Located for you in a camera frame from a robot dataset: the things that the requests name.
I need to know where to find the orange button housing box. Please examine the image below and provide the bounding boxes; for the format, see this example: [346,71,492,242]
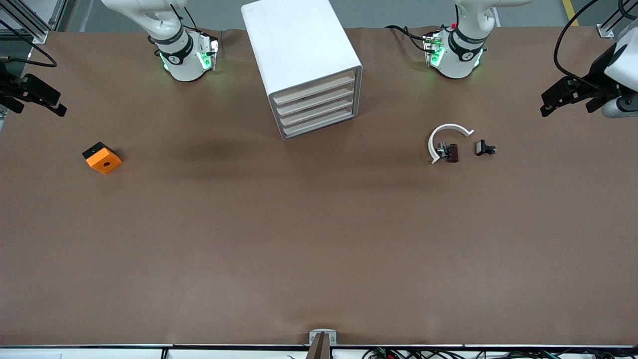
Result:
[82,142,123,175]

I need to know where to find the small brown contact block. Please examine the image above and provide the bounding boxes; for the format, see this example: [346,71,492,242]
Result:
[436,142,459,164]

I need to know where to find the brown table cover mat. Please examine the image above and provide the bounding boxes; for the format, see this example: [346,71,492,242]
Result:
[0,27,638,347]

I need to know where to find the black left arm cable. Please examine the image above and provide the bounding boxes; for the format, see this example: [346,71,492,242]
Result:
[553,0,606,93]

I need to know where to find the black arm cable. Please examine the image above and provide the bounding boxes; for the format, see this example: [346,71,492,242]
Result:
[0,37,57,68]
[553,0,606,93]

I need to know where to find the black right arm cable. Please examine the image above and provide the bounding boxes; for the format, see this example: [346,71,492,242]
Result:
[0,37,57,68]

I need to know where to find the black base cable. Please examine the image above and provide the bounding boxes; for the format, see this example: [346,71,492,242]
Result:
[385,24,430,51]

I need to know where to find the aluminium frame profile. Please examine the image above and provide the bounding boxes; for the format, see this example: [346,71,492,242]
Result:
[597,0,638,39]
[0,0,68,44]

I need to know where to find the metal table edge rail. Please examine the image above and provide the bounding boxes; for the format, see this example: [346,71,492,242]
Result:
[0,343,638,350]

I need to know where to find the brown strip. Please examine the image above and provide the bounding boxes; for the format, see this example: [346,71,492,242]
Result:
[307,333,332,359]

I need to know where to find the white curved plastic part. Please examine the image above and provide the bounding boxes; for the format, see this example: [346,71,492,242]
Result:
[428,123,475,165]

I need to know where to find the grey metal bracket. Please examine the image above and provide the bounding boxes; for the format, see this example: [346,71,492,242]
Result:
[309,329,337,346]

